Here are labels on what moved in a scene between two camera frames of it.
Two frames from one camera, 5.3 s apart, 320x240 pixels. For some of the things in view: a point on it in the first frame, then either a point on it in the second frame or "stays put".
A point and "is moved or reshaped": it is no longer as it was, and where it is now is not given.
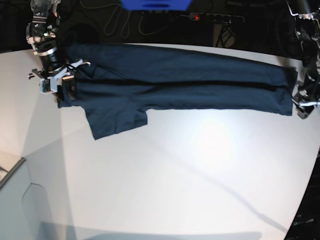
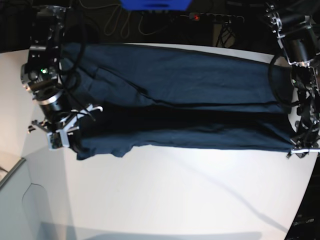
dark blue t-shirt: x=124 y=81 is moved or reshaped
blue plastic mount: x=156 y=5 stays put
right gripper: x=303 y=102 → x=307 y=140
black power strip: x=216 y=17 stays put
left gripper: x=49 y=82 → x=61 y=123
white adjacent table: x=23 y=207 stays put
